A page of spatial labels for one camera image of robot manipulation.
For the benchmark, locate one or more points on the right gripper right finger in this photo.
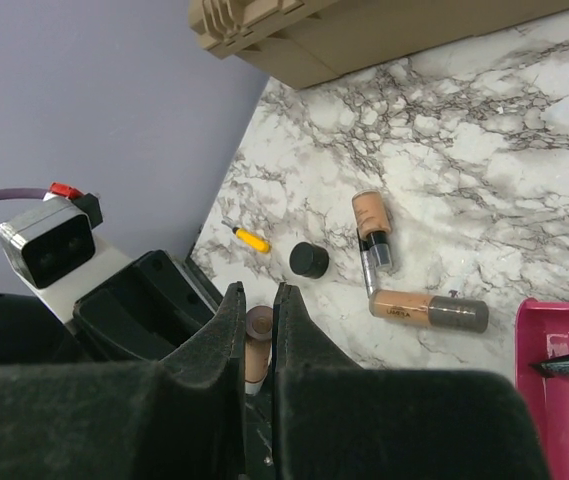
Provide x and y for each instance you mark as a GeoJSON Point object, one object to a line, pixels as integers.
{"type": "Point", "coordinates": [333, 419]}

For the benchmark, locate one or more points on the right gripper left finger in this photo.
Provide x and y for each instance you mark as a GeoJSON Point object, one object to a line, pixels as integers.
{"type": "Point", "coordinates": [181, 417]}

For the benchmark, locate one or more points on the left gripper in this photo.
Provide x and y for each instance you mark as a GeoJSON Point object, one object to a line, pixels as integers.
{"type": "Point", "coordinates": [143, 312]}

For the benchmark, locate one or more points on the slim concealer tube white cap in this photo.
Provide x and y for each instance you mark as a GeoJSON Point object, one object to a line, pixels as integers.
{"type": "Point", "coordinates": [258, 344]}

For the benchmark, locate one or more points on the small black round jar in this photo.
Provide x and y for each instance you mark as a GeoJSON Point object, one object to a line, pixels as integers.
{"type": "Point", "coordinates": [309, 260]}

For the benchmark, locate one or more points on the beige concealer tube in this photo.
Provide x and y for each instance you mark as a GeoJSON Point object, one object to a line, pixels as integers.
{"type": "Point", "coordinates": [430, 311]}

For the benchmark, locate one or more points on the pink drawer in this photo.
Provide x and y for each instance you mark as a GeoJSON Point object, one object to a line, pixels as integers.
{"type": "Point", "coordinates": [542, 333]}

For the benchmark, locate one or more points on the yellow marker pen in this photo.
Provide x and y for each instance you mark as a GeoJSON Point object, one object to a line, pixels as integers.
{"type": "Point", "coordinates": [252, 240]}

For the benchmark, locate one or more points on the clear lip gloss tube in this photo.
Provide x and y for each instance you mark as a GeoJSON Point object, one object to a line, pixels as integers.
{"type": "Point", "coordinates": [368, 268]}

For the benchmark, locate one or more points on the tan plastic toolbox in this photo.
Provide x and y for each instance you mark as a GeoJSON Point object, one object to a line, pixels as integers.
{"type": "Point", "coordinates": [303, 43]}

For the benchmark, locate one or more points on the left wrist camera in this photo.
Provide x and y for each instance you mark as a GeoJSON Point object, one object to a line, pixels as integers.
{"type": "Point", "coordinates": [53, 250]}

